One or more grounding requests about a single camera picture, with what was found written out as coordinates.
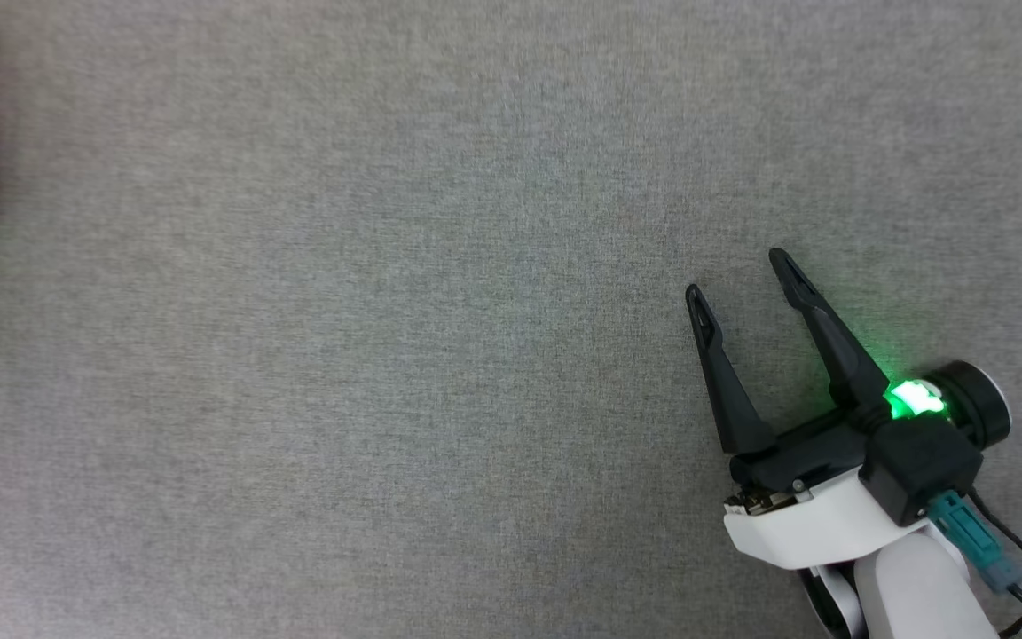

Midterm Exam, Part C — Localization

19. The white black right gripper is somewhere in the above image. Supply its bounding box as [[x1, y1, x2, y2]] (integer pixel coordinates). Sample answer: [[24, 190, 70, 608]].
[[686, 248, 1014, 571]]

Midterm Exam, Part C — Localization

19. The teal right camera cable connector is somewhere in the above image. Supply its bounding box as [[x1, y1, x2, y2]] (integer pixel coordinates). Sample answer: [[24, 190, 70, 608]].
[[926, 490, 1022, 594]]

